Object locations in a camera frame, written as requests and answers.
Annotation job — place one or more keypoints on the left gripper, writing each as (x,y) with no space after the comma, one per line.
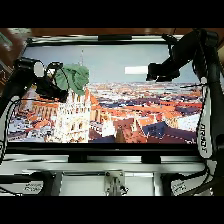
(50,88)

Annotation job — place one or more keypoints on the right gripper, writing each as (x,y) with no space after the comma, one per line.
(161,71)

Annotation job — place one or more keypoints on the green T-shirt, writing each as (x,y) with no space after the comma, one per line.
(74,77)

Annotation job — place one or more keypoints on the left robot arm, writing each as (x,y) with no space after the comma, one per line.
(20,75)

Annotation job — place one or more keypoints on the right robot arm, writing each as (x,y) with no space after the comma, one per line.
(211,83)

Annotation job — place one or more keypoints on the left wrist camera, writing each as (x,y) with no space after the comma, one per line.
(55,65)

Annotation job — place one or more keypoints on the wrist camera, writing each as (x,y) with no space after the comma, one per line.
(55,65)
(169,39)

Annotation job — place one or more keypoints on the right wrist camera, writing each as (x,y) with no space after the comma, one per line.
(169,39)

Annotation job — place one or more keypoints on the silver frame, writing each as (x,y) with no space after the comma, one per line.
(100,166)

